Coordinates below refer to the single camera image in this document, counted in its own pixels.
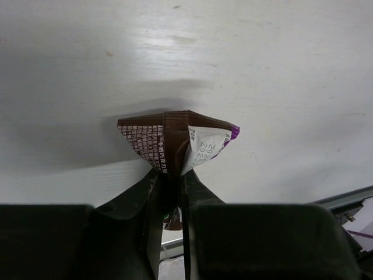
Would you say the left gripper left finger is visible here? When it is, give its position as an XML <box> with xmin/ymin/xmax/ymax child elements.
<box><xmin>1</xmin><ymin>170</ymin><xmax>163</xmax><ymax>279</ymax></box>

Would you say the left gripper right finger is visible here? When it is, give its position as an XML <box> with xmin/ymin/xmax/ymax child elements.
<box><xmin>179</xmin><ymin>171</ymin><xmax>362</xmax><ymax>279</ymax></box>

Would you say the brown chocolate bar wrapper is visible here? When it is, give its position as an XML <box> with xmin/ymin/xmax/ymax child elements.
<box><xmin>117</xmin><ymin>110</ymin><xmax>240</xmax><ymax>231</ymax></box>

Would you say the aluminium front rail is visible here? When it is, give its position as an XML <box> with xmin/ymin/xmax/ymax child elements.
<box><xmin>309</xmin><ymin>186</ymin><xmax>373</xmax><ymax>210</ymax></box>

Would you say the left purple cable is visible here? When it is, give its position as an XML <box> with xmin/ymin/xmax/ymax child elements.
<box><xmin>346</xmin><ymin>229</ymin><xmax>373</xmax><ymax>239</ymax></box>

